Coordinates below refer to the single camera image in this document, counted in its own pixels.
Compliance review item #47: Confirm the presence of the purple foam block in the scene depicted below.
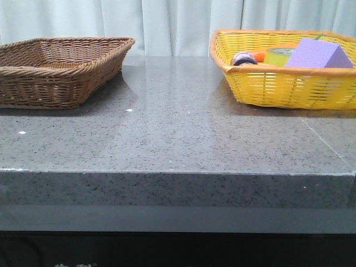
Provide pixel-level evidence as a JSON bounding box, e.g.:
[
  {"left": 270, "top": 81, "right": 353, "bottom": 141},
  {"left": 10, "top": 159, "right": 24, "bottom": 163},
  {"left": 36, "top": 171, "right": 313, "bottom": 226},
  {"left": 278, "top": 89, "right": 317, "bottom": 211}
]
[{"left": 285, "top": 38, "right": 354, "bottom": 68}]

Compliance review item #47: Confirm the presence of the small dark jar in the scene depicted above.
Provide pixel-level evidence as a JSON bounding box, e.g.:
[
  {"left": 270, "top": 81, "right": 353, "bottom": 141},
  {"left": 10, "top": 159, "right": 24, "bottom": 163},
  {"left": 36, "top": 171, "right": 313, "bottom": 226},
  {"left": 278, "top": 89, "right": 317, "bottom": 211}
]
[{"left": 231, "top": 51, "right": 258, "bottom": 66}]

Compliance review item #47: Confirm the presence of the white curtain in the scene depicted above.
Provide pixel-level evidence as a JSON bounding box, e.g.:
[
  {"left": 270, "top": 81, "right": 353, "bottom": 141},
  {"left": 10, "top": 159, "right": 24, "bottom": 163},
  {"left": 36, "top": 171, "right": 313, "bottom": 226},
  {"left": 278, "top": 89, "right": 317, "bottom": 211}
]
[{"left": 1, "top": 1, "right": 355, "bottom": 56}]

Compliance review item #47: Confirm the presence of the orange toy carrot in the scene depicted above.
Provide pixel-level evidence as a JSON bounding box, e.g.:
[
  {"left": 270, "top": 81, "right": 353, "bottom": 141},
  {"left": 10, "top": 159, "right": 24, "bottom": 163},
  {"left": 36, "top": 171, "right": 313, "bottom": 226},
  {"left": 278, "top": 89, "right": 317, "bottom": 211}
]
[{"left": 250, "top": 42, "right": 300, "bottom": 62}]

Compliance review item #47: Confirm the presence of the brown wicker basket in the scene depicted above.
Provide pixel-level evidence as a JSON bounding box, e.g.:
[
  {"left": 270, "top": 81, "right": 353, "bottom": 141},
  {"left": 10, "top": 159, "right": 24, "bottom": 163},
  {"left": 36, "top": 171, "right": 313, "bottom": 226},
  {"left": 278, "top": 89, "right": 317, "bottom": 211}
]
[{"left": 1, "top": 37, "right": 135, "bottom": 110}]

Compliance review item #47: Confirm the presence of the yellow woven basket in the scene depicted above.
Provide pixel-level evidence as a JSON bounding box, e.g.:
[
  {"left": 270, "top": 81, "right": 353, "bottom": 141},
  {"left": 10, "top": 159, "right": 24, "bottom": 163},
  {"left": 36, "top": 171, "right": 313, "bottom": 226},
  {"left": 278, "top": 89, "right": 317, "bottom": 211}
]
[{"left": 209, "top": 29, "right": 355, "bottom": 110}]

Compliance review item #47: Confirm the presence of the yellow tape roll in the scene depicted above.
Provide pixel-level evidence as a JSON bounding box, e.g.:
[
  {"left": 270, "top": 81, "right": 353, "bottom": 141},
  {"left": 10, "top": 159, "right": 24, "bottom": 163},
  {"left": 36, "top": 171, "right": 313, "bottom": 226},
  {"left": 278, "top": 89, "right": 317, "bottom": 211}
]
[{"left": 264, "top": 47, "right": 295, "bottom": 67}]

